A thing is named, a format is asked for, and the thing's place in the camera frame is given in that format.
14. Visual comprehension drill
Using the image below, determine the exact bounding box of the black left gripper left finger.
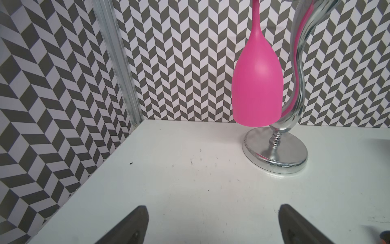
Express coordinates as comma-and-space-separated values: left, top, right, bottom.
96, 205, 149, 244

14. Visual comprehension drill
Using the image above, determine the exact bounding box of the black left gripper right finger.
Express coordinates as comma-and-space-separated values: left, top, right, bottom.
278, 204, 333, 244

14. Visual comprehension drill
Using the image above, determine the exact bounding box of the chrome glass holder stand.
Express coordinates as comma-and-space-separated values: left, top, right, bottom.
242, 0, 339, 174

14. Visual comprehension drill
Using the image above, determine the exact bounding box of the pink plastic wine glass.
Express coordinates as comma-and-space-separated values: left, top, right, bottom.
232, 1, 283, 127

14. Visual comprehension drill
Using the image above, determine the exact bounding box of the aluminium left corner post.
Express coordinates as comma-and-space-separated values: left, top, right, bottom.
92, 0, 143, 129

